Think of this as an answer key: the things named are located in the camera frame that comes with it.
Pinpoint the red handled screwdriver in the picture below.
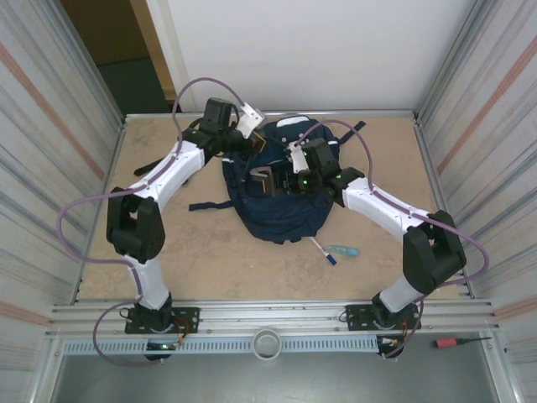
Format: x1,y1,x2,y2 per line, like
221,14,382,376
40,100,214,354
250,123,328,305
434,335,493,349

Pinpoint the white door frame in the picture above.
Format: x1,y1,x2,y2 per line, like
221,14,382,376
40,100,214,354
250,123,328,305
145,0,197,113

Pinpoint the navy blue backpack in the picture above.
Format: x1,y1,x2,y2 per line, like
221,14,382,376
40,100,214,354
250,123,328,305
188,117,367,244

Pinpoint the teal marker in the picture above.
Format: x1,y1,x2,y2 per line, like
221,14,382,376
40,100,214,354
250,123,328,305
328,244,361,258

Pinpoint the grey round pipe fitting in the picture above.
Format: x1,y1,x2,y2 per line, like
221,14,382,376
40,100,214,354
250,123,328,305
253,328,281,359

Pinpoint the slotted grey cable duct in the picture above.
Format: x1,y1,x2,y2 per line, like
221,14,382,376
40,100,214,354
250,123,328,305
62,338,381,356

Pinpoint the wide aluminium mounting rail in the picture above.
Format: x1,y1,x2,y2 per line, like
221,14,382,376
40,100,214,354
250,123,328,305
49,298,498,337

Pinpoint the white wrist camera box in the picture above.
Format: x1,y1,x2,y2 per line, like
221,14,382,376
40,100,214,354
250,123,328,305
284,142,310,173
237,104,265,138

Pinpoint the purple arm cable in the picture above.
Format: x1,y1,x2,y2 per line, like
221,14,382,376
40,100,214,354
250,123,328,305
293,119,491,360
56,76,253,366

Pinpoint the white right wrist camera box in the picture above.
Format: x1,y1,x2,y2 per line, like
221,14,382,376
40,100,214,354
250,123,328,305
284,142,310,173

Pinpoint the red pipe wrench black handle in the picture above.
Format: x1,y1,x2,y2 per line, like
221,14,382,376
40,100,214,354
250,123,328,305
133,157,169,176

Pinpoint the white marker with blue cap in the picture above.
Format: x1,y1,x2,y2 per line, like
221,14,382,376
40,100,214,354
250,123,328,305
310,237,339,266

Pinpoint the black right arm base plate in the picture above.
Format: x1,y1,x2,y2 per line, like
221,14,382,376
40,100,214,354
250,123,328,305
344,304,422,332

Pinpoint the thin aluminium table edge rail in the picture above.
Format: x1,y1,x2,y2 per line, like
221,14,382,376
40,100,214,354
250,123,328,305
123,110,420,119

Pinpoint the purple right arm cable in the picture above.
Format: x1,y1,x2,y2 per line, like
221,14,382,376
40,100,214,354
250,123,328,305
293,119,491,360

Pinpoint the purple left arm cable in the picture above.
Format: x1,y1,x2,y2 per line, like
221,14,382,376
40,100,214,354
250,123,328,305
56,76,253,366

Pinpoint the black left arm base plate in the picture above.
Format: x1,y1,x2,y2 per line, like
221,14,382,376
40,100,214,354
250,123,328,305
124,306,201,335

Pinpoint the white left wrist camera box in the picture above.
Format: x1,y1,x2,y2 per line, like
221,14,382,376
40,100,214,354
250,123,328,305
237,104,265,138

